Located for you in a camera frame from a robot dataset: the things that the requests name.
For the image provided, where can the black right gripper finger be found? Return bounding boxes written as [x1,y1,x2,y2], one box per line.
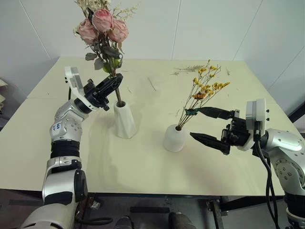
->
[199,106,235,120]
[189,132,232,156]

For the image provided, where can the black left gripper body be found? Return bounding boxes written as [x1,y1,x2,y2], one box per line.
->
[83,79,111,112]

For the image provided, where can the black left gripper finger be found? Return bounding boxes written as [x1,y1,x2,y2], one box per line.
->
[102,85,120,98]
[96,73,124,93]

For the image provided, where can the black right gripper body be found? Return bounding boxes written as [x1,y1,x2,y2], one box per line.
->
[221,109,251,147]

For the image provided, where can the yellow dried flower bouquet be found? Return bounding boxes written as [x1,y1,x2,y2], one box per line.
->
[177,59,231,132]

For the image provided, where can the pink rose bouquet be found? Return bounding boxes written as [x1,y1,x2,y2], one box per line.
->
[72,0,139,107]

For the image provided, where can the tall white faceted vase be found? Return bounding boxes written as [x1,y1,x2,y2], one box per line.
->
[113,100,138,139]

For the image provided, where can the round white vase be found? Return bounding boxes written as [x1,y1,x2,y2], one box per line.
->
[163,124,189,153]

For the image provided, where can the loose dried twig pile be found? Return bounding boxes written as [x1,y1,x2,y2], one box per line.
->
[170,64,208,76]

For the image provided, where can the dark rounded shape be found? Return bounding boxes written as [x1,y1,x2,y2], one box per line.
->
[113,215,139,229]
[168,211,199,229]

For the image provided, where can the beige cardboard pieces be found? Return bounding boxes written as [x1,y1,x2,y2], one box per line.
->
[0,78,8,115]

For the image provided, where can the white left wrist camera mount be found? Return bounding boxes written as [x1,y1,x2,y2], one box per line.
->
[64,66,99,113]

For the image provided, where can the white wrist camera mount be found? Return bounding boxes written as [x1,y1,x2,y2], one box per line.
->
[64,66,99,113]
[238,98,270,152]

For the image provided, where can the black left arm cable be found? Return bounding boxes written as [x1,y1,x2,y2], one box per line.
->
[68,86,112,226]

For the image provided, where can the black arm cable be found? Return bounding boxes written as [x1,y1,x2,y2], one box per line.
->
[68,86,112,226]
[253,130,288,229]

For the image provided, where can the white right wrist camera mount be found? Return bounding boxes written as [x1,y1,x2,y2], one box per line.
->
[238,98,270,152]

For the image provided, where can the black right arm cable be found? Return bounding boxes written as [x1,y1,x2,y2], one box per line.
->
[253,130,288,229]

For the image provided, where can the black metal table frame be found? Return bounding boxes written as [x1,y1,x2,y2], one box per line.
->
[206,195,288,229]

